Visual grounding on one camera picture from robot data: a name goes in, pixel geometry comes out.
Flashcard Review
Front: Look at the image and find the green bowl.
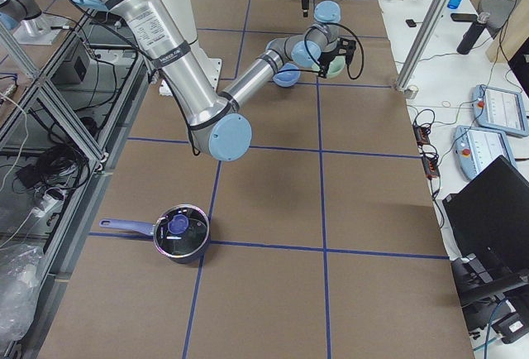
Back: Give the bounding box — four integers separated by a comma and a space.
311, 55, 346, 79

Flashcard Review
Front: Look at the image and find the blue bowl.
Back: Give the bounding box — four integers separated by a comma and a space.
272, 67, 301, 88

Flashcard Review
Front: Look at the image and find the spare grey robot arm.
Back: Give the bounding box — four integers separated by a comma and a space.
1, 0, 59, 45

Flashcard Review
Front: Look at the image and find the small black device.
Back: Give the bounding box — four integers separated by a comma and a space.
405, 19, 417, 27

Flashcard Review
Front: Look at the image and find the black smartphone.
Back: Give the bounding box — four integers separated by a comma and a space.
450, 12, 478, 22

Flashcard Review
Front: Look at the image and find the orange black adapter box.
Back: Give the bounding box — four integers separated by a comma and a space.
413, 126, 431, 146

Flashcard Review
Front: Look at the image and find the near teach pendant tablet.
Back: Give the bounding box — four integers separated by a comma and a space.
454, 125, 517, 180

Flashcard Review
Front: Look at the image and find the teach pendant tablet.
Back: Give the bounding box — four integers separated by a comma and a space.
471, 84, 528, 137
454, 125, 517, 180

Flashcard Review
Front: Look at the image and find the far teach pendant tablet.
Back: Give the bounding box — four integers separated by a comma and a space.
471, 84, 528, 137

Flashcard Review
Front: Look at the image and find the black laptop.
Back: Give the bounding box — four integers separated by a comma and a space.
441, 154, 529, 285

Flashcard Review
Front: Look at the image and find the dark blue saucepan with lid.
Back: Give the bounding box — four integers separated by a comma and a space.
99, 204, 211, 264

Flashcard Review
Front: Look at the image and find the crumpled clear plastic bag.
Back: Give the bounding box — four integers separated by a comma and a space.
1, 244, 44, 345

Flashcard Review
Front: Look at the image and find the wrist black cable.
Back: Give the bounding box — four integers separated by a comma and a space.
280, 23, 365, 81

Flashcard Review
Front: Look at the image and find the aluminium frame post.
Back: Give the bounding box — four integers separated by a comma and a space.
395, 0, 449, 99

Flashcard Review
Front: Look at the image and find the tangled black cable bundle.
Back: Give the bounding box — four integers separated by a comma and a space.
12, 143, 90, 199

